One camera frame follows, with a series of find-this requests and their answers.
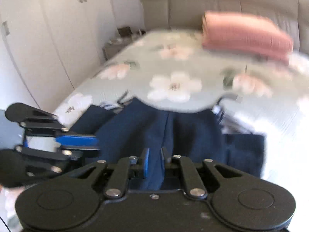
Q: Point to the beige padded headboard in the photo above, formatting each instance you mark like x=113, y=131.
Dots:
x=289, y=15

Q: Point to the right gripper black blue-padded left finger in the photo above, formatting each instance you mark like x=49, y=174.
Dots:
x=139, y=166

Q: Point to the white wardrobe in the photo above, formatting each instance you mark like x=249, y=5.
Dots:
x=50, y=47

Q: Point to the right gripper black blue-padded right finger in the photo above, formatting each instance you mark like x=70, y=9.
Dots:
x=170, y=164

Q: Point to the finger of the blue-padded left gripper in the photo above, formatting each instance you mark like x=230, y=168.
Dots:
x=77, y=140

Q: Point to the grey bedside table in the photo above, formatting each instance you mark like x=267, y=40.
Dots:
x=125, y=37

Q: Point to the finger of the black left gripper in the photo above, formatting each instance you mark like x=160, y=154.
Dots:
x=82, y=150

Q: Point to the folded pink blanket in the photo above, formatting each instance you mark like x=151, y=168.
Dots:
x=246, y=33

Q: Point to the floral light green bedspread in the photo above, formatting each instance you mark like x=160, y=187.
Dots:
x=171, y=71

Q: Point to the navy blue hooded garment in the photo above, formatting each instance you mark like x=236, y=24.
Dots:
x=194, y=135

